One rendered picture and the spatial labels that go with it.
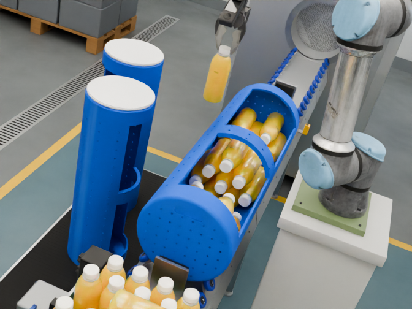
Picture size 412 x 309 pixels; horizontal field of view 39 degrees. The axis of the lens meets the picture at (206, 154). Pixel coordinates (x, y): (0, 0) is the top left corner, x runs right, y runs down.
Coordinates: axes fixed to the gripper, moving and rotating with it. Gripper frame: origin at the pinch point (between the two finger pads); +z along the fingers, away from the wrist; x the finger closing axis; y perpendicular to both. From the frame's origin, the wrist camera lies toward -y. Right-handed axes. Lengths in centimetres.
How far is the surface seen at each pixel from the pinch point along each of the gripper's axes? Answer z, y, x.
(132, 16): 134, 317, 161
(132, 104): 40, 13, 33
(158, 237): 35, -57, -7
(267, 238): 144, 95, -34
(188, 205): 21, -57, -13
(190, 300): 33, -76, -24
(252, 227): 56, -11, -29
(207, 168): 31.2, -22.9, -9.2
